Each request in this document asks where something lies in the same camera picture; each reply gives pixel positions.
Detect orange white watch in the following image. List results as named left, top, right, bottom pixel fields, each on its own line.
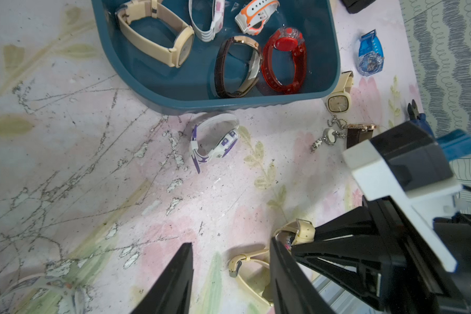
left=235, top=0, right=280, bottom=35

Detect beige watch pair front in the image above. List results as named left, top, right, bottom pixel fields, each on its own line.
left=228, top=218, right=315, bottom=307

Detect black plastic case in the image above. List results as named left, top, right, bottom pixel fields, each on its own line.
left=341, top=0, right=375, bottom=14

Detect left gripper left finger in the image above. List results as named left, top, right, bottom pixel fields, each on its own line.
left=132, top=243, right=194, bottom=314

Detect teal storage box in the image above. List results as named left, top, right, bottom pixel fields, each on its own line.
left=92, top=0, right=340, bottom=115

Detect purple white watch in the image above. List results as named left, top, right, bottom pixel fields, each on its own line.
left=190, top=113, right=239, bottom=174

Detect beige square face watch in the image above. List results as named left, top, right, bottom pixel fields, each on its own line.
left=326, top=71, right=354, bottom=114

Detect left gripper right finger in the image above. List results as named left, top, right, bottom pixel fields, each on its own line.
left=270, top=238, right=334, bottom=314

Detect pink white watch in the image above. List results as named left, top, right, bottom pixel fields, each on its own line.
left=188, top=0, right=225, bottom=43

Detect cream watch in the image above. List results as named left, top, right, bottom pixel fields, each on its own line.
left=115, top=1, right=195, bottom=68

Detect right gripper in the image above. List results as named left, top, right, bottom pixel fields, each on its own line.
left=286, top=198, right=471, bottom=313

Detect dark brown gold watch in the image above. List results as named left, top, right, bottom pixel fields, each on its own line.
left=346, top=124, right=377, bottom=149

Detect brown strap watch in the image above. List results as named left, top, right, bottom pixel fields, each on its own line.
left=214, top=35, right=263, bottom=98

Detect blue handled pliers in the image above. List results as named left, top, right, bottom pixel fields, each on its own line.
left=407, top=99, right=435, bottom=138

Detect red transparent watch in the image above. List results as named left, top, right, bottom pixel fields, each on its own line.
left=261, top=26, right=307, bottom=94

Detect silver keychain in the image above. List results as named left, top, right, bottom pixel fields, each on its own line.
left=311, top=115, right=347, bottom=153

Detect patterned white black watch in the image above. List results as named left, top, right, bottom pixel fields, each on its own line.
left=0, top=274, right=86, bottom=313

